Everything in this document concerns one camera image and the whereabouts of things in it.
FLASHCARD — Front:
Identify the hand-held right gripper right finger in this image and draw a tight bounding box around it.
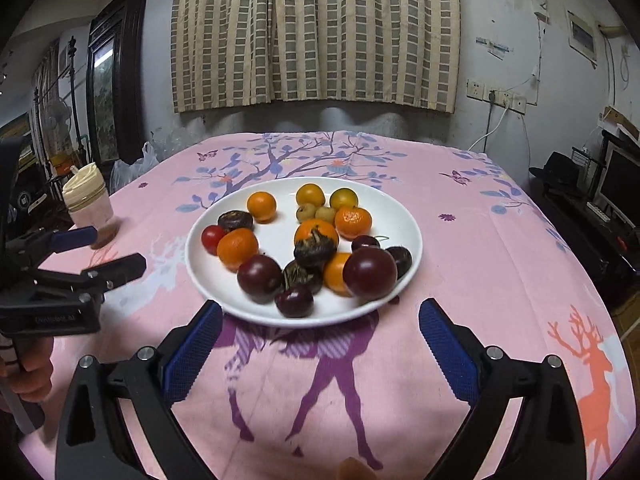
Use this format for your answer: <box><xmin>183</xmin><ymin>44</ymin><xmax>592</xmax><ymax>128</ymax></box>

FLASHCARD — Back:
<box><xmin>418</xmin><ymin>297</ymin><xmax>587</xmax><ymax>480</ymax></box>

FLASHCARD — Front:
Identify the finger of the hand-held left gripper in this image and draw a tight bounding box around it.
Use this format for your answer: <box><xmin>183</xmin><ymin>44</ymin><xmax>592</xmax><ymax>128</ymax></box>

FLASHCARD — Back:
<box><xmin>35</xmin><ymin>253</ymin><xmax>147</xmax><ymax>305</ymax></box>
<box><xmin>5</xmin><ymin>226</ymin><xmax>99</xmax><ymax>271</ymax></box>

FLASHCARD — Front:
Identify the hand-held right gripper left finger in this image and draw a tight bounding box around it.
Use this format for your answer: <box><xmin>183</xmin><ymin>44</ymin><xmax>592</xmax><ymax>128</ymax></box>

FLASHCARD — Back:
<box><xmin>55</xmin><ymin>299</ymin><xmax>224</xmax><ymax>480</ymax></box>

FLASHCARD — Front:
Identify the red cherry tomato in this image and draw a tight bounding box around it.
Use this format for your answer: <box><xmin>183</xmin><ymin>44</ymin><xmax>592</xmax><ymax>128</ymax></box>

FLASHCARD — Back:
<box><xmin>201</xmin><ymin>225</ymin><xmax>227</xmax><ymax>256</ymax></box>

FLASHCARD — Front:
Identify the large dark red plum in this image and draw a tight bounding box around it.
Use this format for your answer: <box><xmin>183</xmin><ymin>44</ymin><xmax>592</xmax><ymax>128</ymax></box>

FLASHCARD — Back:
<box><xmin>342</xmin><ymin>247</ymin><xmax>398</xmax><ymax>302</ymax></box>

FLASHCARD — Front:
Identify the dark water chestnut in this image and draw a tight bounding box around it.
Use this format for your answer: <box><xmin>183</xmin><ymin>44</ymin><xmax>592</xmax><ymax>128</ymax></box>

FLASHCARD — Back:
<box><xmin>293</xmin><ymin>227</ymin><xmax>337</xmax><ymax>268</ymax></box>
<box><xmin>217</xmin><ymin>211</ymin><xmax>254</xmax><ymax>233</ymax></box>
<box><xmin>282</xmin><ymin>260</ymin><xmax>325</xmax><ymax>296</ymax></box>

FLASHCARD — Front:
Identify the white oval plate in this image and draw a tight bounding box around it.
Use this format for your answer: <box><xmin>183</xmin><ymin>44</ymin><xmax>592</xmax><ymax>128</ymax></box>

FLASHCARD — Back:
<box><xmin>185</xmin><ymin>176</ymin><xmax>424</xmax><ymax>328</ymax></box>

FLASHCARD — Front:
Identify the small orange mandarin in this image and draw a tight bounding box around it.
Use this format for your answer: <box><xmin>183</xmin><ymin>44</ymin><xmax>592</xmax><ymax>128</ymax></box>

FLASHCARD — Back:
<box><xmin>246</xmin><ymin>191</ymin><xmax>277</xmax><ymax>224</ymax></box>

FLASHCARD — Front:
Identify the green-yellow citrus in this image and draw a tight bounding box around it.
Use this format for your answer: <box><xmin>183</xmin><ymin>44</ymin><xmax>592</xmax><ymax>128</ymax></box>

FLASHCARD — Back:
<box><xmin>328</xmin><ymin>187</ymin><xmax>358</xmax><ymax>211</ymax></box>

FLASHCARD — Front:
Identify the yellow-orange citrus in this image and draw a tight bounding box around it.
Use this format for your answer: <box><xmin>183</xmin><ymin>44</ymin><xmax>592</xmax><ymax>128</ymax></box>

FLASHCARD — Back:
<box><xmin>295</xmin><ymin>183</ymin><xmax>326</xmax><ymax>208</ymax></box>

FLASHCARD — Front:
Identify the person's left hand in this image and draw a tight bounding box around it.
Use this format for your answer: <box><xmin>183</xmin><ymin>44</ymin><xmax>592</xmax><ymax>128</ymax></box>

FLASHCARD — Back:
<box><xmin>9</xmin><ymin>335</ymin><xmax>55</xmax><ymax>404</ymax></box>

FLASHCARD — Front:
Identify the jar with cream lid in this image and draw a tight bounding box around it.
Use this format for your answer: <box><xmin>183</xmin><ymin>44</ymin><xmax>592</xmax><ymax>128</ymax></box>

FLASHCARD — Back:
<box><xmin>61</xmin><ymin>162</ymin><xmax>118</xmax><ymax>249</ymax></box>

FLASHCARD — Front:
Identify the clear plastic bag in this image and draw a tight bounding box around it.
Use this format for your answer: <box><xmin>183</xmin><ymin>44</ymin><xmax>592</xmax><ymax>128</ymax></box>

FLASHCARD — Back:
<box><xmin>109</xmin><ymin>141</ymin><xmax>161</xmax><ymax>194</ymax></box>

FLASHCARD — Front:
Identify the pink printed tablecloth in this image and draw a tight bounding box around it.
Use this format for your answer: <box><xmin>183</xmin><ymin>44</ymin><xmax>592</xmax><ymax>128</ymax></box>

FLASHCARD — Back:
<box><xmin>17</xmin><ymin>131</ymin><xmax>631</xmax><ymax>480</ymax></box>

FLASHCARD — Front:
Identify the white standing fan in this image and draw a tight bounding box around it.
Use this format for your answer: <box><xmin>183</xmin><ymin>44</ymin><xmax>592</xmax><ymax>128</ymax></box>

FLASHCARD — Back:
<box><xmin>37</xmin><ymin>97</ymin><xmax>72</xmax><ymax>161</ymax></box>

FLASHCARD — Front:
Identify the tan round object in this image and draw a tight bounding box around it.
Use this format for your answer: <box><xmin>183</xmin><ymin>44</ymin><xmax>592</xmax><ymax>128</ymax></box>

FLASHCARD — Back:
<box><xmin>337</xmin><ymin>457</ymin><xmax>376</xmax><ymax>480</ymax></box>

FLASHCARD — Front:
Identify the dark wooden cabinet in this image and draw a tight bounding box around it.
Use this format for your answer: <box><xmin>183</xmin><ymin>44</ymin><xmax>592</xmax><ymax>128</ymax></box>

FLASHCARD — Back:
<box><xmin>86</xmin><ymin>0</ymin><xmax>149</xmax><ymax>171</ymax></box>

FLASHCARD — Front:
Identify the dark tv stand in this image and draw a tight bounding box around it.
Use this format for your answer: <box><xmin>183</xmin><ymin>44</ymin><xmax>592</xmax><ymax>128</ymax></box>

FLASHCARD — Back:
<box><xmin>530</xmin><ymin>180</ymin><xmax>640</xmax><ymax>308</ymax></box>

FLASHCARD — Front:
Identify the black hat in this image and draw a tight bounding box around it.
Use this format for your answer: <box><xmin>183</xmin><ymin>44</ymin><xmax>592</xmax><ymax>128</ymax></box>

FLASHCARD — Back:
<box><xmin>529</xmin><ymin>152</ymin><xmax>581</xmax><ymax>192</ymax></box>

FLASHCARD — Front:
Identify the black monitor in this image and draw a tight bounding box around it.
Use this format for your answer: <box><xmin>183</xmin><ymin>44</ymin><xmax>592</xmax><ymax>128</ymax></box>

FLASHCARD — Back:
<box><xmin>595</xmin><ymin>142</ymin><xmax>640</xmax><ymax>228</ymax></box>

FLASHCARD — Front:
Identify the checked beige curtain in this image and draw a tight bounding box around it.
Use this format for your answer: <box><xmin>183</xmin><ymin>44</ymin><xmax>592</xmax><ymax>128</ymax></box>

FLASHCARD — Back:
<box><xmin>271</xmin><ymin>0</ymin><xmax>462</xmax><ymax>114</ymax></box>
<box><xmin>171</xmin><ymin>0</ymin><xmax>277</xmax><ymax>113</ymax></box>

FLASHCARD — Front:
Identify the white power cable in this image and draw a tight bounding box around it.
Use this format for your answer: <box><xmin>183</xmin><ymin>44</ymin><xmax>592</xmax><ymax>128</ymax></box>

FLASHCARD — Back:
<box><xmin>467</xmin><ymin>102</ymin><xmax>510</xmax><ymax>153</ymax></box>

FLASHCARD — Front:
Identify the wall socket strip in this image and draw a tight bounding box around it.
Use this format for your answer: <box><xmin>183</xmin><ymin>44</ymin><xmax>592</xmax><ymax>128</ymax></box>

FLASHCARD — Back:
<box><xmin>466</xmin><ymin>79</ymin><xmax>528</xmax><ymax>114</ymax></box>

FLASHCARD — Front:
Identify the white electrical wall box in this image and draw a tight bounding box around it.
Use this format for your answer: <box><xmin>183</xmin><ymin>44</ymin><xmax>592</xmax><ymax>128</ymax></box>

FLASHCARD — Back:
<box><xmin>567</xmin><ymin>10</ymin><xmax>598</xmax><ymax>66</ymax></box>

